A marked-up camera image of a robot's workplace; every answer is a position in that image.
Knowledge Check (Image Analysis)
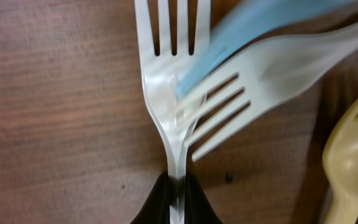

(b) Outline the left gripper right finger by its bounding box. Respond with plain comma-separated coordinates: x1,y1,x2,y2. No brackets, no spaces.
185,172,223,224

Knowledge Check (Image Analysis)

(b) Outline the yellow plastic fork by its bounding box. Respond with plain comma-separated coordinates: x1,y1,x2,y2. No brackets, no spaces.
322,99,358,224

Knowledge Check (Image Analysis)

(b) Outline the light blue plastic fork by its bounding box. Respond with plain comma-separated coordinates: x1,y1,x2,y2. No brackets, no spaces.
175,0,352,99

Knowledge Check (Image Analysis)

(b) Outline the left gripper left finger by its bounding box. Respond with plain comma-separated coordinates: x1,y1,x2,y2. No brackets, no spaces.
131,172,170,224

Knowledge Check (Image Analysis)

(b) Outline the white fork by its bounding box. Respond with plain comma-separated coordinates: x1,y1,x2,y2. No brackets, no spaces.
134,0,211,224

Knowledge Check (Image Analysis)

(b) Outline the white fork angled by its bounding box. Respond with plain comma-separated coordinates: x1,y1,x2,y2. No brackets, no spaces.
175,22,358,161

